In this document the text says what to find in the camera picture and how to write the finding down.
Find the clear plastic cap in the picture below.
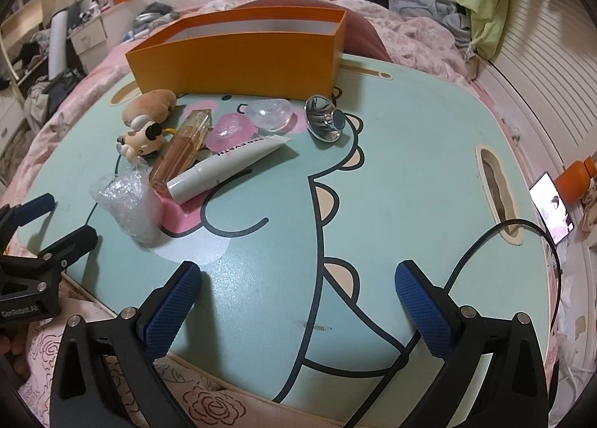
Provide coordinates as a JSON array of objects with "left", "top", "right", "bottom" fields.
[{"left": 246, "top": 98, "right": 296, "bottom": 133}]

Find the black braided cable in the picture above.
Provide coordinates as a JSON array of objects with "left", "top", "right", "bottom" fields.
[{"left": 343, "top": 218, "right": 560, "bottom": 428}]

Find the amber perfume bottle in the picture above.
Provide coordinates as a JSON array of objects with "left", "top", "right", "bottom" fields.
[{"left": 148, "top": 108, "right": 215, "bottom": 198}]

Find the brown plush toy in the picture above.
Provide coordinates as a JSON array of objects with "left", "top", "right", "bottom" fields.
[{"left": 122, "top": 89, "right": 178, "bottom": 126}]

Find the dog figure keychain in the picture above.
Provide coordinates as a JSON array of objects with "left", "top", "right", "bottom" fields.
[{"left": 114, "top": 115, "right": 180, "bottom": 159}]

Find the pink jelly case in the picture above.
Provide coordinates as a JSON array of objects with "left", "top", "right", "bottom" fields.
[{"left": 205, "top": 113, "right": 258, "bottom": 151}]

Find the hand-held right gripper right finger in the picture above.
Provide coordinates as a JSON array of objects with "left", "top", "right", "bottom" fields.
[{"left": 394, "top": 260, "right": 548, "bottom": 428}]

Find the smartphone with lit screen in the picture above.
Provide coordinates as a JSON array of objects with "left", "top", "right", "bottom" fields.
[{"left": 529, "top": 171, "right": 575, "bottom": 245}]

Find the white cream tube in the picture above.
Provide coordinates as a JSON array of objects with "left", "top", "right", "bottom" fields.
[{"left": 165, "top": 134, "right": 294, "bottom": 202}]

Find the maroon pillow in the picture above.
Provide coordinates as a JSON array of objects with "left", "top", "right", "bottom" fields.
[{"left": 322, "top": 0, "right": 393, "bottom": 63}]

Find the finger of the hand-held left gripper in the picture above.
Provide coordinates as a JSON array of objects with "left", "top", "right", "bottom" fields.
[
  {"left": 36, "top": 225, "right": 99, "bottom": 271},
  {"left": 0, "top": 193, "right": 56, "bottom": 235}
]

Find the clear bubble wrap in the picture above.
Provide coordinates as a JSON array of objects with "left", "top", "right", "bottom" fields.
[{"left": 90, "top": 162, "right": 164, "bottom": 247}]

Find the grey crumpled cloth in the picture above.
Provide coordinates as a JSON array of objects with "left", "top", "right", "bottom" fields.
[{"left": 133, "top": 1, "right": 180, "bottom": 30}]

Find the pile of dark clothes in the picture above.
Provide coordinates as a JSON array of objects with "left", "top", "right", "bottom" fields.
[{"left": 23, "top": 69, "right": 87, "bottom": 126}]

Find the person's left hand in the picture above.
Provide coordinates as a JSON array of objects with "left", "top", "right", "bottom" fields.
[{"left": 0, "top": 330, "right": 31, "bottom": 380}]

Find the grey clothing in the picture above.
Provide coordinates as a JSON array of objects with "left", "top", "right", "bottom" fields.
[{"left": 388, "top": 0, "right": 472, "bottom": 47}]

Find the orange cardboard box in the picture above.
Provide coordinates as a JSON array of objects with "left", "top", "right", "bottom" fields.
[{"left": 125, "top": 6, "right": 348, "bottom": 103}]

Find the white drawer cabinet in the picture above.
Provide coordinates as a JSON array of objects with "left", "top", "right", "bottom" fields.
[{"left": 70, "top": 18, "right": 113, "bottom": 77}]

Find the orange bottle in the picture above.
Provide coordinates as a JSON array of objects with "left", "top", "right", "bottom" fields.
[{"left": 557, "top": 158, "right": 597, "bottom": 198}]

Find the white roll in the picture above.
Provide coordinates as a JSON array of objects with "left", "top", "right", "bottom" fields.
[{"left": 49, "top": 12, "right": 71, "bottom": 79}]

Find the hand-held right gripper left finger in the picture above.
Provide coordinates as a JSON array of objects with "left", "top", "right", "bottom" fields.
[{"left": 49, "top": 261, "right": 202, "bottom": 428}]

